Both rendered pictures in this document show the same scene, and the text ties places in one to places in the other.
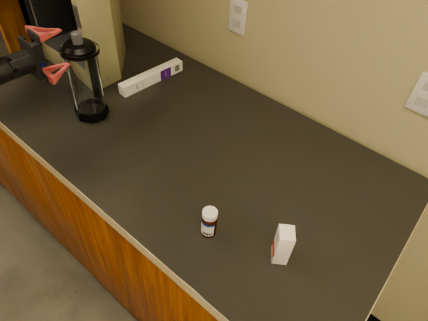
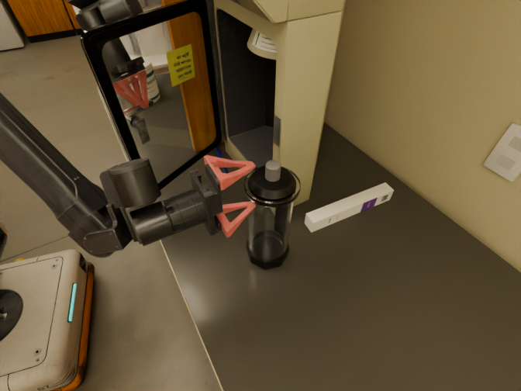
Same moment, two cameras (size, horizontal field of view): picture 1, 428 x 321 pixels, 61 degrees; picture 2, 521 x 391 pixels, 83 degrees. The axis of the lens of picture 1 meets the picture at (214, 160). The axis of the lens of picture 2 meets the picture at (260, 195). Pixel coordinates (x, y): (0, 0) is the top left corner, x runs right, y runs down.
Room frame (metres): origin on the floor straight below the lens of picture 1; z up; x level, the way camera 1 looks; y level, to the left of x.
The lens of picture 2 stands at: (0.52, 0.26, 1.56)
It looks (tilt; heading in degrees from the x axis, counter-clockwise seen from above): 47 degrees down; 23
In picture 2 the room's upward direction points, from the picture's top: straight up
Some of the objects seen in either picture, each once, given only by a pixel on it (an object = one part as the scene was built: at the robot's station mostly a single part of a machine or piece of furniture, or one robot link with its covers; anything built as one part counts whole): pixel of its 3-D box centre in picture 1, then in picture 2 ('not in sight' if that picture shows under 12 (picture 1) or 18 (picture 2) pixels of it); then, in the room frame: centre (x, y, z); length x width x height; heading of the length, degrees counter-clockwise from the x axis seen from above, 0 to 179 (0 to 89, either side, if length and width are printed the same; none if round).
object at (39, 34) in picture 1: (45, 40); (228, 179); (0.82, 0.45, 1.23); 0.09 x 0.07 x 0.07; 142
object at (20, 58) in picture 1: (22, 62); (190, 209); (0.76, 0.49, 1.19); 0.07 x 0.07 x 0.10; 52
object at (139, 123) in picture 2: not in sight; (141, 130); (0.93, 0.72, 1.18); 0.02 x 0.02 x 0.06; 78
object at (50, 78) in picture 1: (52, 65); (231, 208); (0.82, 0.45, 1.16); 0.09 x 0.07 x 0.07; 142
